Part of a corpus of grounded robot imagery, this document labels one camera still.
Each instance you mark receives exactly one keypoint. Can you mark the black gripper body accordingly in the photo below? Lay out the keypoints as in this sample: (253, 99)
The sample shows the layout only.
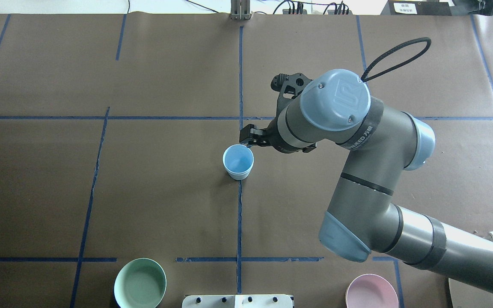
(258, 137)

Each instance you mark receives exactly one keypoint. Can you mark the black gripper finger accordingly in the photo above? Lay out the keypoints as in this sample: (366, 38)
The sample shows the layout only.
(249, 135)

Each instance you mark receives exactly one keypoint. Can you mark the light blue cup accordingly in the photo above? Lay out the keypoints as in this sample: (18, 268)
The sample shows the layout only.
(238, 161)

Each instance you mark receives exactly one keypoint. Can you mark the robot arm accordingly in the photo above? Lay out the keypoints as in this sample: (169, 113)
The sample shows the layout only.
(382, 143)

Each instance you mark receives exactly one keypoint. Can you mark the green bowl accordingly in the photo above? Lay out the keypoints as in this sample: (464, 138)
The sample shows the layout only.
(141, 283)

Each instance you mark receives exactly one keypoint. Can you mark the pink bowl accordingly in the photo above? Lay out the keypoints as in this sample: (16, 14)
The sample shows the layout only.
(371, 291)

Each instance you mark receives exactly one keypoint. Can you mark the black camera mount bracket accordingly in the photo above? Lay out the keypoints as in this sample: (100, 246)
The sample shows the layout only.
(289, 87)

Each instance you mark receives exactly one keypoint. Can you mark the aluminium frame post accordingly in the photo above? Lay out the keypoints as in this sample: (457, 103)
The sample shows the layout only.
(240, 10)

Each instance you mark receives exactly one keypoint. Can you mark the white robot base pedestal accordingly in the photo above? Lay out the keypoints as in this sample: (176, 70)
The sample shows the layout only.
(239, 301)

